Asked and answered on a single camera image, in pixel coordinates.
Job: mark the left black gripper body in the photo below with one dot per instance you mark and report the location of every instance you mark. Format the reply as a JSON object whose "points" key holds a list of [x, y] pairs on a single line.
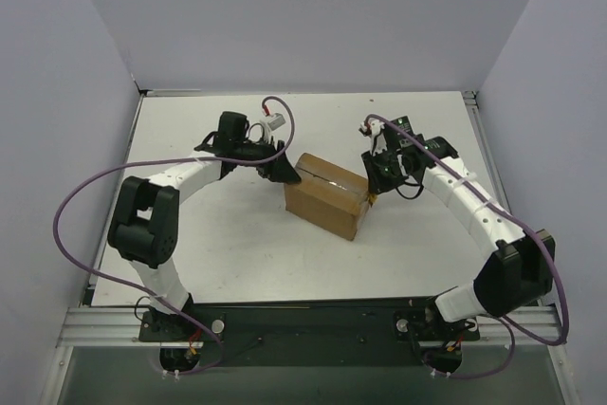
{"points": [[269, 165]]}

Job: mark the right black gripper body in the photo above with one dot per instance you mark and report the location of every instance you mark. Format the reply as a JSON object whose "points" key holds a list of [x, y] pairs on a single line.
{"points": [[379, 174]]}

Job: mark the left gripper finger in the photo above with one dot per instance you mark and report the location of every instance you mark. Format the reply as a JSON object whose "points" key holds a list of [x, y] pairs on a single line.
{"points": [[284, 180], [286, 169]]}

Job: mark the yellow utility knife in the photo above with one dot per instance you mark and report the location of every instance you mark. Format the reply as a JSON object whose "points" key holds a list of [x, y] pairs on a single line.
{"points": [[371, 199]]}

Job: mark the brown cardboard express box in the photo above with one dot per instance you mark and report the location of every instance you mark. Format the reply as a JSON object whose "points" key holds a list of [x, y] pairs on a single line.
{"points": [[328, 196]]}

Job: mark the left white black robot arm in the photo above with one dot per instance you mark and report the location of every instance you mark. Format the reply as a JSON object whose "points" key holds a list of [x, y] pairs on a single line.
{"points": [[144, 225]]}

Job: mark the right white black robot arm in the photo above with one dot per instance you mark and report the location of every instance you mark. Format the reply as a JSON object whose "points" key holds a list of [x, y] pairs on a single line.
{"points": [[518, 267]]}

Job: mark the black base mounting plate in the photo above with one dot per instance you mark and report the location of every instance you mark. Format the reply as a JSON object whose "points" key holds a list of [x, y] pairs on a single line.
{"points": [[422, 329]]}

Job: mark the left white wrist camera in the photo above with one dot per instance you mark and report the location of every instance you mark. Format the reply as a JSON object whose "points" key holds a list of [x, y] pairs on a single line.
{"points": [[273, 122]]}

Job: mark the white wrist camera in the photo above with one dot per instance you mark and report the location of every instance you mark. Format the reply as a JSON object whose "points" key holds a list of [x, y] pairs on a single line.
{"points": [[273, 122], [374, 130]]}

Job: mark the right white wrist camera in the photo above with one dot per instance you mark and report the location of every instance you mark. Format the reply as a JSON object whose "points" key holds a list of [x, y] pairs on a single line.
{"points": [[374, 130]]}

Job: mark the left side aluminium rail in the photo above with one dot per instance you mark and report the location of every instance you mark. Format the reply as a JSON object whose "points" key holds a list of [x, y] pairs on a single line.
{"points": [[91, 280]]}

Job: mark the front aluminium rail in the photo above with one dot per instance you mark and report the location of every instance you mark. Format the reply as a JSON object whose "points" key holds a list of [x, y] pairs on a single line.
{"points": [[126, 326]]}

